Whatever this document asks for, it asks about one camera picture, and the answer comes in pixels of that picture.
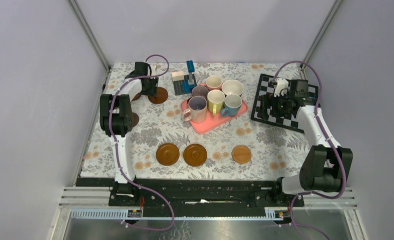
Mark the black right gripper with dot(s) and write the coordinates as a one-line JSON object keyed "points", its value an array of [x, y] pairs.
{"points": [[267, 100]]}

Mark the pink plastic tray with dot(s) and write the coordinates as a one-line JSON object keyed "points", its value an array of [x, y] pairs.
{"points": [[214, 121]]}

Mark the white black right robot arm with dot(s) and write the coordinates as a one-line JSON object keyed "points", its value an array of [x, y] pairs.
{"points": [[327, 163]]}

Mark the dark brown wooden coaster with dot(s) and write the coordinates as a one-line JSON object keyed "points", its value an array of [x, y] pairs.
{"points": [[167, 154], [137, 96], [195, 155], [160, 97]]}

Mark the tall pink beige mug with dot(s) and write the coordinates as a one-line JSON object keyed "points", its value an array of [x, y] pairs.
{"points": [[196, 110]]}

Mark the mauve mug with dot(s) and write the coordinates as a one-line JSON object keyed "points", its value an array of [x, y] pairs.
{"points": [[200, 91]]}

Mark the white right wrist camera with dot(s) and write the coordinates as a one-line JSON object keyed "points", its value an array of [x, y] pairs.
{"points": [[280, 87]]}

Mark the light wooden coaster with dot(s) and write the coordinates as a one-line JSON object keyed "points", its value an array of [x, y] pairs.
{"points": [[241, 154]]}

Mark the yellow mug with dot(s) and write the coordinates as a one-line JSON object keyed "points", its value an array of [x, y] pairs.
{"points": [[215, 99]]}

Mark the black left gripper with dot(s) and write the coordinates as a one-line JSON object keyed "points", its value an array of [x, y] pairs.
{"points": [[151, 91]]}

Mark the building block model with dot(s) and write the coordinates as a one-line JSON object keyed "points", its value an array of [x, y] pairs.
{"points": [[184, 82]]}

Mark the white cream cup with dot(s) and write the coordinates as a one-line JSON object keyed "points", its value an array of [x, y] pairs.
{"points": [[232, 87]]}

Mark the blue floral mug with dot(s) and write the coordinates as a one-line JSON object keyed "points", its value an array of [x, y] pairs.
{"points": [[232, 105]]}

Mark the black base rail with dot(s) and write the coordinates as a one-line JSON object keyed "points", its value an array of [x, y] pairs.
{"points": [[201, 198]]}

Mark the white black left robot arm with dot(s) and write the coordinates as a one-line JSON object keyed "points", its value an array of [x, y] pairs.
{"points": [[117, 118]]}

